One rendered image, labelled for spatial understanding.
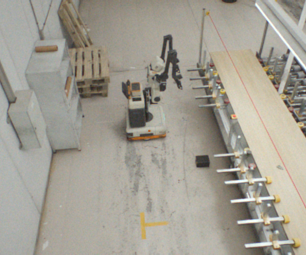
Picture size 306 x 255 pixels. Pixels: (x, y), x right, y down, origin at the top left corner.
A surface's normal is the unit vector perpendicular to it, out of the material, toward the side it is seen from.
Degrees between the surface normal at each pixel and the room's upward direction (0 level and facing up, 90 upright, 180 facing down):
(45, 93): 90
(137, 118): 90
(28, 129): 90
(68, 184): 0
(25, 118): 90
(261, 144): 0
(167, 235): 0
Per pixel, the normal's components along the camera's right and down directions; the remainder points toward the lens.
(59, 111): 0.09, 0.69
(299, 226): -0.03, -0.72
